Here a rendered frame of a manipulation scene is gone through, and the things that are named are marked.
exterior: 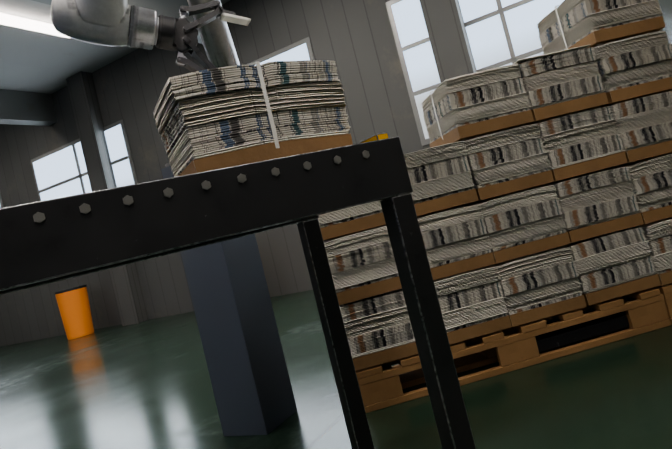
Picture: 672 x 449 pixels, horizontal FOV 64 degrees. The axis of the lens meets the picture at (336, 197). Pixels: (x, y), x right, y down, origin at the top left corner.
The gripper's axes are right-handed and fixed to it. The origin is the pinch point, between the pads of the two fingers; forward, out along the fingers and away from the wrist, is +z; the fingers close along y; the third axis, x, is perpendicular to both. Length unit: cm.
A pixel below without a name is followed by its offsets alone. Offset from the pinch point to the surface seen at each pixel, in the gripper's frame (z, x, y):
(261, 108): 1.3, 13.2, 19.0
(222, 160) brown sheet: -6.7, 13.8, 31.5
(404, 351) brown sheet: 71, -43, 79
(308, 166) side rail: 6.4, 29.2, 34.3
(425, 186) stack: 76, -36, 22
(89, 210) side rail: -31, 30, 45
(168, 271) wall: 58, -583, 47
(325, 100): 16.2, 13.5, 15.0
